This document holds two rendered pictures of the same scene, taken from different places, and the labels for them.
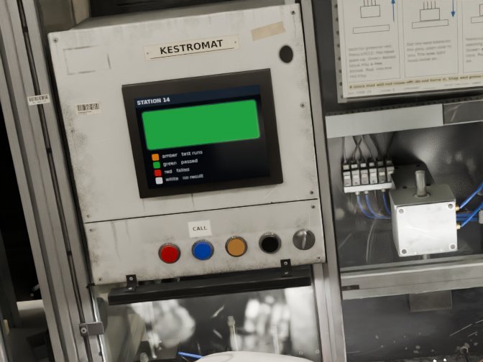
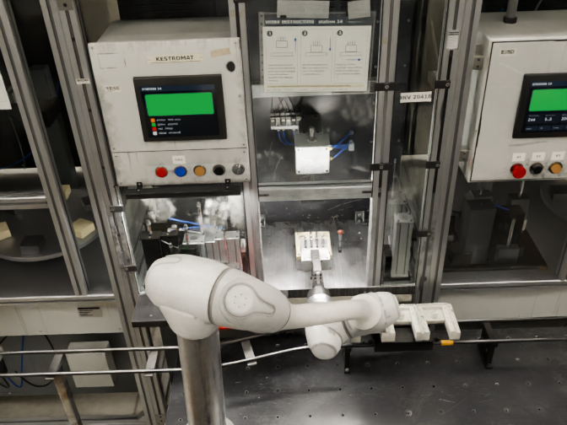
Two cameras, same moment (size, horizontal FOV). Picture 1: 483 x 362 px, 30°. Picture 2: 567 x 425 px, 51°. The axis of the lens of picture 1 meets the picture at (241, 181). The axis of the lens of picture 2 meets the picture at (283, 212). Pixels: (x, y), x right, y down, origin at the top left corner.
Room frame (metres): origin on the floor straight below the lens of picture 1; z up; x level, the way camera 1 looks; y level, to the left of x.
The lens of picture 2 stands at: (-0.16, -0.13, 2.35)
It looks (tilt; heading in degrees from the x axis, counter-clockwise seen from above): 34 degrees down; 357
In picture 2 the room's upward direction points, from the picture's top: 2 degrees counter-clockwise
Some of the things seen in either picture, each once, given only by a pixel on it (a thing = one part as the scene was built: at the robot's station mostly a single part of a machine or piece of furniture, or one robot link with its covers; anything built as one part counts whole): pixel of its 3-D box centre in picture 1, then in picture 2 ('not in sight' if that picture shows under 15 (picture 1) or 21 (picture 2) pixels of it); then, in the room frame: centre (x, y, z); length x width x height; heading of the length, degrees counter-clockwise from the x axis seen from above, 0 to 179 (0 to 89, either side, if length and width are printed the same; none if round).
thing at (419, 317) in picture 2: not in sight; (401, 327); (1.31, -0.61, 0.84); 0.36 x 0.14 x 0.10; 86
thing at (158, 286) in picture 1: (208, 281); (183, 189); (1.47, 0.08, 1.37); 0.36 x 0.04 x 0.04; 86
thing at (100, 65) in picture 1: (197, 134); (180, 101); (1.61, 0.07, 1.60); 0.42 x 0.29 x 0.46; 86
